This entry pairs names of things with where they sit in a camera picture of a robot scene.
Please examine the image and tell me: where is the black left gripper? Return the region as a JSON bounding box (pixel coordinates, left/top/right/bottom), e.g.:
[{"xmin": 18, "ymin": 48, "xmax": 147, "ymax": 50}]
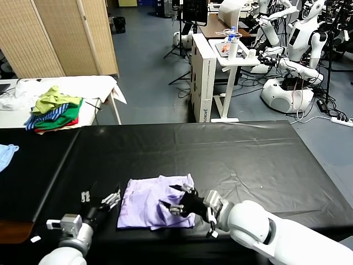
[{"xmin": 79, "ymin": 189, "xmax": 122, "ymax": 230}]

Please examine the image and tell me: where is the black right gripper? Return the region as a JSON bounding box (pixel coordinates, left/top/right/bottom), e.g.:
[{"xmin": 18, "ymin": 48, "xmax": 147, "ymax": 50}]
[{"xmin": 159, "ymin": 183, "xmax": 210, "ymax": 221}]

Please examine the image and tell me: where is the lavender t-shirt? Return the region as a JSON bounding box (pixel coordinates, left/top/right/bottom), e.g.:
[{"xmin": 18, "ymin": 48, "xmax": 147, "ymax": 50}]
[{"xmin": 117, "ymin": 173, "xmax": 197, "ymax": 231}]

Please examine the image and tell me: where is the small white robot base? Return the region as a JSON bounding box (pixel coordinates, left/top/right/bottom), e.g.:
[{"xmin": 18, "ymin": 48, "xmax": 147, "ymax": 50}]
[{"xmin": 173, "ymin": 31, "xmax": 194, "ymax": 50}]

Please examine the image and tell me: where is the large black table cover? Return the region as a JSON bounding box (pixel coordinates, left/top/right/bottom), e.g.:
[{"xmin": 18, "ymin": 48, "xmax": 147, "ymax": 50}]
[{"xmin": 27, "ymin": 120, "xmax": 353, "ymax": 249}]

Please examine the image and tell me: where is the small black table cover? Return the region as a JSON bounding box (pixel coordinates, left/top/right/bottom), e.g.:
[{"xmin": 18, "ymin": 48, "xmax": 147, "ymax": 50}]
[{"xmin": 0, "ymin": 128, "xmax": 81, "ymax": 223}]

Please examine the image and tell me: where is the beige garment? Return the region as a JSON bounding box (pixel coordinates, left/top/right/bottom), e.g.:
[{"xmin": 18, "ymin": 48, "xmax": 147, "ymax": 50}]
[{"xmin": 35, "ymin": 123, "xmax": 82, "ymax": 136}]

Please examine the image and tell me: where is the red garment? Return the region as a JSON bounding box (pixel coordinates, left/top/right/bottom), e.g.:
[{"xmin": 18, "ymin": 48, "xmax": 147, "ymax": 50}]
[{"xmin": 35, "ymin": 115, "xmax": 80, "ymax": 134}]

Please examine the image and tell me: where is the green garment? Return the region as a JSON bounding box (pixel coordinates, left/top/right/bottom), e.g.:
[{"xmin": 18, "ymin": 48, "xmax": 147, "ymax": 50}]
[{"xmin": 34, "ymin": 98, "xmax": 84, "ymax": 130}]

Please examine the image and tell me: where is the blue striped garment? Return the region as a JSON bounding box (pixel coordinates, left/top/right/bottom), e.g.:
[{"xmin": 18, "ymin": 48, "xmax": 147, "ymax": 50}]
[{"xmin": 24, "ymin": 103, "xmax": 69, "ymax": 131}]

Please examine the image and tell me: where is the light blue garment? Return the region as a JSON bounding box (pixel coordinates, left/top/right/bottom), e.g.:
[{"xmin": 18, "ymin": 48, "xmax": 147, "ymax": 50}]
[{"xmin": 0, "ymin": 144, "xmax": 20, "ymax": 173}]

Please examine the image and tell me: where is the yellow-green garment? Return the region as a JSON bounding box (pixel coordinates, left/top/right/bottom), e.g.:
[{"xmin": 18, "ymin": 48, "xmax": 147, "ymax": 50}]
[{"xmin": 31, "ymin": 86, "xmax": 83, "ymax": 116}]

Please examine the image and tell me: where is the white side table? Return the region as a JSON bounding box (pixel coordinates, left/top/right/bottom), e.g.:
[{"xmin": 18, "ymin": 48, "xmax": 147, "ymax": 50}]
[{"xmin": 0, "ymin": 76, "xmax": 127, "ymax": 129}]

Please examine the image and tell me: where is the tall white cardboard box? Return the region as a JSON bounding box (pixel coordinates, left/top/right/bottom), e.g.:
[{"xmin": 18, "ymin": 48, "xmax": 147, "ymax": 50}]
[{"xmin": 190, "ymin": 33, "xmax": 217, "ymax": 123}]

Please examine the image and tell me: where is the white standing desk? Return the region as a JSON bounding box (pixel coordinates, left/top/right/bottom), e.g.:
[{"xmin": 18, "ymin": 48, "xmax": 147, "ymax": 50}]
[{"xmin": 207, "ymin": 38, "xmax": 261, "ymax": 123}]

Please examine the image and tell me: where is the white crumpled garment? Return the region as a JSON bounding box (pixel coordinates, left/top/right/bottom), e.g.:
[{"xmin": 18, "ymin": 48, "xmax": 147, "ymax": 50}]
[{"xmin": 0, "ymin": 79, "xmax": 47, "ymax": 112}]

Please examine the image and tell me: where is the grey flat tray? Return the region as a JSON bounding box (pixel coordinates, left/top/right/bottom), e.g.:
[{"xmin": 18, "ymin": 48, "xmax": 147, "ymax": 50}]
[{"xmin": 215, "ymin": 43, "xmax": 249, "ymax": 59}]

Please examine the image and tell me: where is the white thermos bottle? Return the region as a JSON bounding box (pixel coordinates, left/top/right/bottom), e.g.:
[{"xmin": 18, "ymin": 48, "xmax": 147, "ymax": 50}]
[{"xmin": 227, "ymin": 38, "xmax": 239, "ymax": 62}]

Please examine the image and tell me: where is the black tripod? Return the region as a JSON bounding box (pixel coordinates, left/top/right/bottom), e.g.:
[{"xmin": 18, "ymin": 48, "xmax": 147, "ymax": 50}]
[{"xmin": 163, "ymin": 20, "xmax": 191, "ymax": 60}]

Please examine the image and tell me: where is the bamboo folding screen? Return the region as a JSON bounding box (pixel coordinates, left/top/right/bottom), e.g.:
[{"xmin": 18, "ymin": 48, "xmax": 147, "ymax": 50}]
[{"xmin": 0, "ymin": 0, "xmax": 120, "ymax": 80}]

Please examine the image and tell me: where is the black trash bin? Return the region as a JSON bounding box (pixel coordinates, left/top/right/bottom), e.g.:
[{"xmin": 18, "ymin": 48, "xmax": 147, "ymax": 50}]
[{"xmin": 113, "ymin": 17, "xmax": 127, "ymax": 35}]

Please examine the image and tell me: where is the clear water bottle blue cap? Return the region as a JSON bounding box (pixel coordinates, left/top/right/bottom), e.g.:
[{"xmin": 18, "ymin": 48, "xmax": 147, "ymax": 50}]
[{"xmin": 227, "ymin": 26, "xmax": 237, "ymax": 45}]

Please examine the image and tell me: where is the brown wooden desk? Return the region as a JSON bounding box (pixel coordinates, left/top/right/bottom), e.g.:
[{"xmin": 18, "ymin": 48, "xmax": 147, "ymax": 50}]
[{"xmin": 198, "ymin": 13, "xmax": 259, "ymax": 39}]

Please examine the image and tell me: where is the white power strip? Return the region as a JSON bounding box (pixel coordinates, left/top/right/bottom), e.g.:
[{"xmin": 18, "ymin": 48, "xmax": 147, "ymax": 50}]
[{"xmin": 330, "ymin": 116, "xmax": 353, "ymax": 125}]

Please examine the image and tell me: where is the black monitor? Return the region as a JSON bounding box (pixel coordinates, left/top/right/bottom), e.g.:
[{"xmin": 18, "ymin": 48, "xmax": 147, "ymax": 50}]
[{"xmin": 180, "ymin": 0, "xmax": 208, "ymax": 28}]

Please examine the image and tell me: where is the white curved panel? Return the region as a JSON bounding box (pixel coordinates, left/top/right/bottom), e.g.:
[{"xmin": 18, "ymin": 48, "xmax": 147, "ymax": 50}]
[{"xmin": 217, "ymin": 0, "xmax": 246, "ymax": 28}]

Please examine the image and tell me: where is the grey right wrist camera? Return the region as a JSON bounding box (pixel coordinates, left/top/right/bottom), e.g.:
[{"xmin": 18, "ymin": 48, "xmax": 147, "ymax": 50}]
[{"xmin": 202, "ymin": 189, "xmax": 226, "ymax": 219}]

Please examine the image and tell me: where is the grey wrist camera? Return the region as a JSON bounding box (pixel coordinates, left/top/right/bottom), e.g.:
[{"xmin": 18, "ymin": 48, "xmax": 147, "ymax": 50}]
[
  {"xmin": 202, "ymin": 189, "xmax": 226, "ymax": 219},
  {"xmin": 46, "ymin": 214, "xmax": 83, "ymax": 236}
]

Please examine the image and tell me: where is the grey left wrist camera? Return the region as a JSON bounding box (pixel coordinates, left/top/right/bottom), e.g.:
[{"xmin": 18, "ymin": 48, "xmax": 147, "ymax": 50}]
[{"xmin": 46, "ymin": 214, "xmax": 83, "ymax": 236}]

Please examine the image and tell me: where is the white side table frame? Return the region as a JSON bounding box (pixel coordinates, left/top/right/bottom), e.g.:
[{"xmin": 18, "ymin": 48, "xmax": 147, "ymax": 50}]
[{"xmin": 82, "ymin": 92, "xmax": 122, "ymax": 126}]

